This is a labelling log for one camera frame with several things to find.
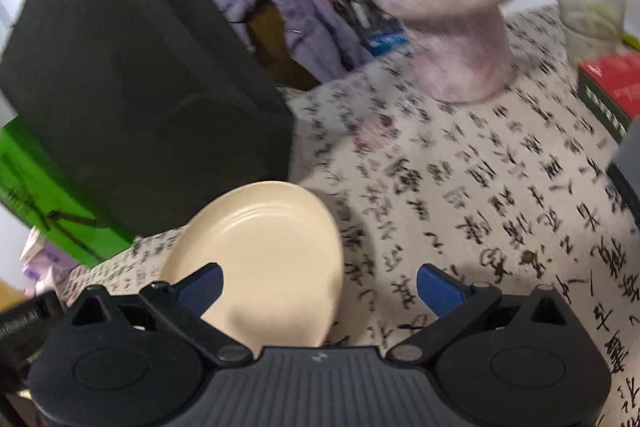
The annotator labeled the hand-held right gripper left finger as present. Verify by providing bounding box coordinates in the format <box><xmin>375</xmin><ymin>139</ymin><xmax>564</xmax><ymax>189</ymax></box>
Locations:
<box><xmin>67</xmin><ymin>263</ymin><xmax>253</xmax><ymax>368</ymax></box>

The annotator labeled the green paper bag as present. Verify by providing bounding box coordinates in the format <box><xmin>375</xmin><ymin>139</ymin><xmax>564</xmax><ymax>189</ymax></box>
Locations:
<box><xmin>0</xmin><ymin>116</ymin><xmax>136</xmax><ymax>270</ymax></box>

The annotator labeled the clear glass cup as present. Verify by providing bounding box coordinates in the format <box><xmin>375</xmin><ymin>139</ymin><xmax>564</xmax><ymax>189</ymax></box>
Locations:
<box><xmin>549</xmin><ymin>0</ymin><xmax>628</xmax><ymax>66</ymax></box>

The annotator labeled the brown wooden furniture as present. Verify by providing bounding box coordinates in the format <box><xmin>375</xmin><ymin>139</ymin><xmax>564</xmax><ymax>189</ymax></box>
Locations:
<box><xmin>246</xmin><ymin>0</ymin><xmax>321</xmax><ymax>92</ymax></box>

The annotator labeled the cream plate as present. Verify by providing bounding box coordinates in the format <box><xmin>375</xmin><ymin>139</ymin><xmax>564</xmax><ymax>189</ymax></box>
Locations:
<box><xmin>159</xmin><ymin>181</ymin><xmax>346</xmax><ymax>359</ymax></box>

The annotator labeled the blue box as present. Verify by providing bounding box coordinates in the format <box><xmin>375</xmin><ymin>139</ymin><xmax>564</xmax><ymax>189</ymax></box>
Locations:
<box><xmin>364</xmin><ymin>27</ymin><xmax>408</xmax><ymax>56</ymax></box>

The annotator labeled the red box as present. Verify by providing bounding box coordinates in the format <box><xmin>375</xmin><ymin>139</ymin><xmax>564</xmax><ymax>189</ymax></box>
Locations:
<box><xmin>577</xmin><ymin>52</ymin><xmax>640</xmax><ymax>142</ymax></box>

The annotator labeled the pink textured vase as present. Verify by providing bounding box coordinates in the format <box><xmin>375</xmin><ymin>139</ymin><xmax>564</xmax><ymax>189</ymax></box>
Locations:
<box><xmin>337</xmin><ymin>0</ymin><xmax>518</xmax><ymax>104</ymax></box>

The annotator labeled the purple jacket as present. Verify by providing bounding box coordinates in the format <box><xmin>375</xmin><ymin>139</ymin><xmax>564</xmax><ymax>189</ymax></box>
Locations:
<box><xmin>209</xmin><ymin>0</ymin><xmax>373</xmax><ymax>84</ymax></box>

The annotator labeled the purple tissue pack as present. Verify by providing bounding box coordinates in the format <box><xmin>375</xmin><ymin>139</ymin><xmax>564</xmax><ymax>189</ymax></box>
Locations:
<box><xmin>21</xmin><ymin>227</ymin><xmax>81</xmax><ymax>293</ymax></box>

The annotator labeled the black paper bag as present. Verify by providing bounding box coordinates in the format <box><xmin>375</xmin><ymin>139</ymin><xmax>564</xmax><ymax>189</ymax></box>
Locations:
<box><xmin>0</xmin><ymin>0</ymin><xmax>295</xmax><ymax>238</ymax></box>

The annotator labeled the printed tablecloth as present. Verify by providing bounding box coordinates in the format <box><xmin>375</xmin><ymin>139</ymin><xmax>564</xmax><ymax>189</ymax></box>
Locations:
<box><xmin>55</xmin><ymin>4</ymin><xmax>640</xmax><ymax>427</ymax></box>

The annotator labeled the grey and purple cloth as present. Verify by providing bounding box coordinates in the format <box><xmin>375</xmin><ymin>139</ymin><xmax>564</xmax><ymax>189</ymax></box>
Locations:
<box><xmin>606</xmin><ymin>117</ymin><xmax>640</xmax><ymax>228</ymax></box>

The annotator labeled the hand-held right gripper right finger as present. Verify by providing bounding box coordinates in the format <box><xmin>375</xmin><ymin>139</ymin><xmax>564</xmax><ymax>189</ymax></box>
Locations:
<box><xmin>386</xmin><ymin>263</ymin><xmax>578</xmax><ymax>365</ymax></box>

